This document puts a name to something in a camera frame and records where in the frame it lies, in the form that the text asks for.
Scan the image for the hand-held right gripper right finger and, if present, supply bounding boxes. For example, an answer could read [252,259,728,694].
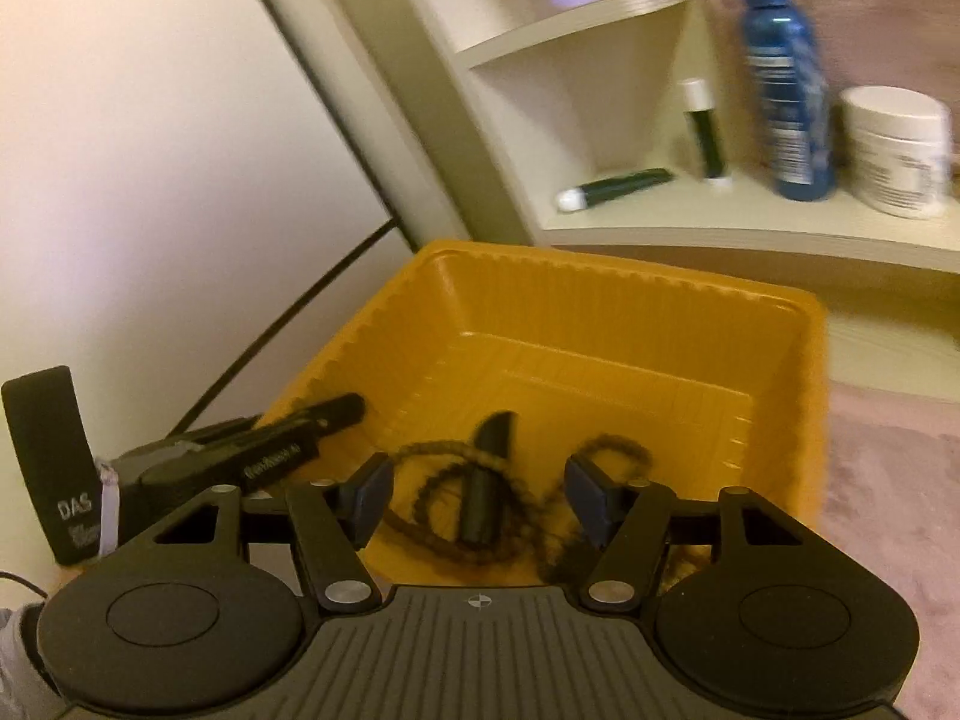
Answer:
[564,454,797,607]

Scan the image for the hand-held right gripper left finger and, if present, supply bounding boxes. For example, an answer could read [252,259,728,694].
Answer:
[154,454,392,608]

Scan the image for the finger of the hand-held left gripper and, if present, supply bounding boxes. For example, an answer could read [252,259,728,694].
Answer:
[459,411,520,545]
[285,393,367,436]

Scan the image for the dark beaded necklace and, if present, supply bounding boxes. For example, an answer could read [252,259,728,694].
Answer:
[384,431,655,586]

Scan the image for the yellow ribbed plastic tray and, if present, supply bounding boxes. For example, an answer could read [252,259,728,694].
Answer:
[259,238,830,586]

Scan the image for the person's left forearm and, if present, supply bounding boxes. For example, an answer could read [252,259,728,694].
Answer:
[0,600,57,720]

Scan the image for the white wooden shelf unit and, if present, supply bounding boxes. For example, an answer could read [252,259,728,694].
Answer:
[300,0,960,406]

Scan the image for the pink fluffy mat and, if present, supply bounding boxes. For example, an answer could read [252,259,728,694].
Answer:
[814,379,960,720]

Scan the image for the dark green white-capped tube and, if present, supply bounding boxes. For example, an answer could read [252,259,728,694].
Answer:
[555,169,674,212]

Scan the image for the green white-capped lip balm stick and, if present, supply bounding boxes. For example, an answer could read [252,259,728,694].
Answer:
[679,79,734,188]

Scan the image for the blue spray bottle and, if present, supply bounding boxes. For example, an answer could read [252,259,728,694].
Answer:
[727,0,837,202]

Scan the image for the white cream jar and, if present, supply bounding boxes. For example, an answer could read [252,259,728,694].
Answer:
[836,86,953,220]

